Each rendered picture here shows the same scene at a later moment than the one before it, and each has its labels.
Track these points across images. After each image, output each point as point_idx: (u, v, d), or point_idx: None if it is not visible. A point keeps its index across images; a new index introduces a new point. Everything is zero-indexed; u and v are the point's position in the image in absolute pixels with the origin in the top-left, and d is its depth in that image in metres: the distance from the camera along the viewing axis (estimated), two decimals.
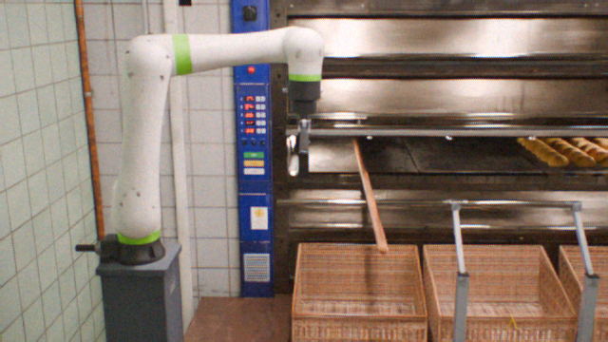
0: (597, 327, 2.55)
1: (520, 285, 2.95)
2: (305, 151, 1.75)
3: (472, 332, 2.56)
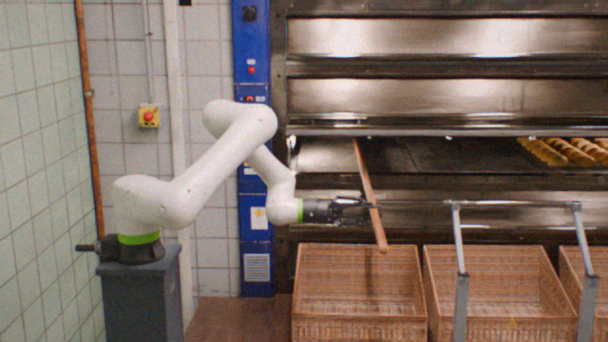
0: (597, 327, 2.55)
1: (520, 285, 2.95)
2: (358, 223, 2.38)
3: (472, 332, 2.56)
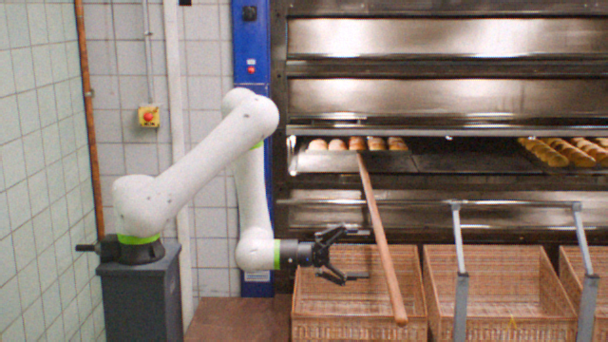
0: (597, 327, 2.55)
1: (520, 285, 2.95)
2: (341, 284, 1.97)
3: (472, 332, 2.56)
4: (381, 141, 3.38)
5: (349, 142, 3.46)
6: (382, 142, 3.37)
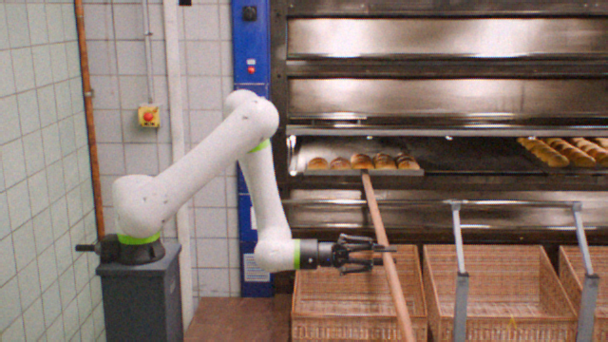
0: (597, 327, 2.55)
1: (520, 285, 2.95)
2: (368, 270, 1.96)
3: (472, 332, 2.56)
4: (389, 159, 3.00)
5: (352, 159, 3.07)
6: (389, 161, 2.99)
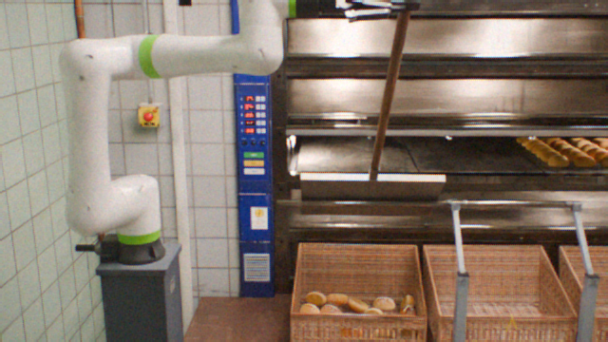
0: (597, 327, 2.55)
1: (520, 285, 2.95)
2: (384, 14, 1.50)
3: (472, 332, 2.56)
4: (389, 299, 2.88)
5: (340, 332, 2.64)
6: (389, 302, 2.87)
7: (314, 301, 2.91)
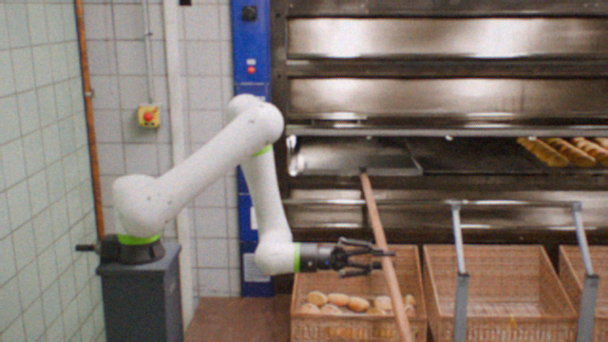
0: (597, 327, 2.55)
1: (520, 285, 2.95)
2: (367, 274, 1.97)
3: (472, 332, 2.56)
4: (389, 299, 2.88)
5: (344, 332, 2.63)
6: (389, 302, 2.87)
7: (315, 301, 2.91)
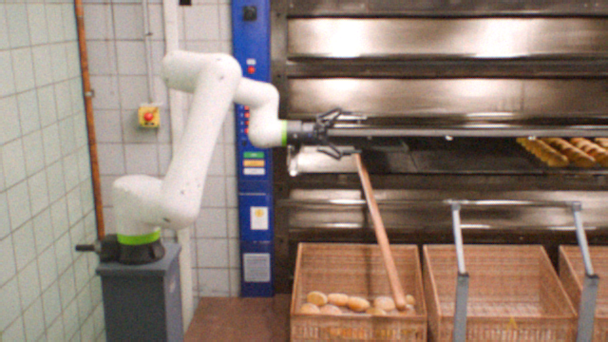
0: (597, 327, 2.55)
1: (520, 285, 2.95)
2: (337, 160, 2.32)
3: (472, 332, 2.56)
4: (389, 299, 2.88)
5: (344, 332, 2.63)
6: (389, 302, 2.87)
7: (315, 301, 2.91)
